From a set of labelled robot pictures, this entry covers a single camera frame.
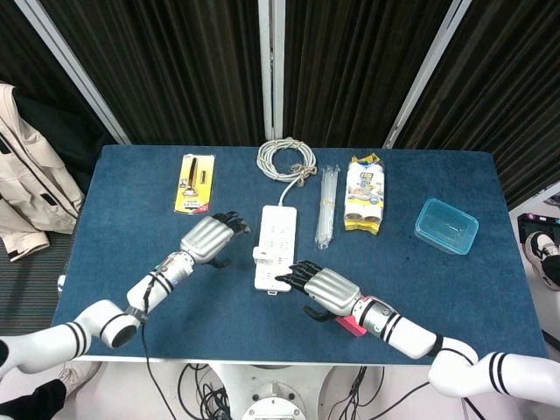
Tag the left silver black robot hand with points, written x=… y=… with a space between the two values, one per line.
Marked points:
x=205 y=238

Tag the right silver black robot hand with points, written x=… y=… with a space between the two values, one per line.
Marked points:
x=330 y=291

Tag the white plug adapter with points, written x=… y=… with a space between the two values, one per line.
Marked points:
x=261 y=256

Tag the white power strip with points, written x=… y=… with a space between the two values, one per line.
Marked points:
x=280 y=232

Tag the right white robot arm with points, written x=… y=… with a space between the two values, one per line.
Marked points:
x=415 y=337

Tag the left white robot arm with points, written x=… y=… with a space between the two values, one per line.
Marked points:
x=109 y=317

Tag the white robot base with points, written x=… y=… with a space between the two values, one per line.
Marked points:
x=271 y=394

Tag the pink foam block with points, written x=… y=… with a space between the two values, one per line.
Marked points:
x=352 y=328

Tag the yellow razor blister package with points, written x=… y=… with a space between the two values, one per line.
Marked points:
x=194 y=186

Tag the blue table cloth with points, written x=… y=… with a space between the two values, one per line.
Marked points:
x=131 y=210

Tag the clear plastic straws bundle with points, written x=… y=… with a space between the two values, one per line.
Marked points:
x=327 y=210

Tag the yellow packaged rolls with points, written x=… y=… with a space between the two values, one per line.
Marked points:
x=364 y=197

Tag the brown twine tie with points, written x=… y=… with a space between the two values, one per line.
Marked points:
x=305 y=171

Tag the blue clear plastic container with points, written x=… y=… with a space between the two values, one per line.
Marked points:
x=446 y=227

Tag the beige jacket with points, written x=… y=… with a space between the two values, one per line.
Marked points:
x=30 y=184

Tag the grey sneaker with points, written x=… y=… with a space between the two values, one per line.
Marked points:
x=79 y=376

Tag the white black sneaker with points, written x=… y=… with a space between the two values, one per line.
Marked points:
x=544 y=258

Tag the black trouser leg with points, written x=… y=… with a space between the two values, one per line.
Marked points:
x=30 y=402

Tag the white partition post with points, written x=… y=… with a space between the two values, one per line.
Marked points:
x=426 y=70
x=271 y=70
x=74 y=74

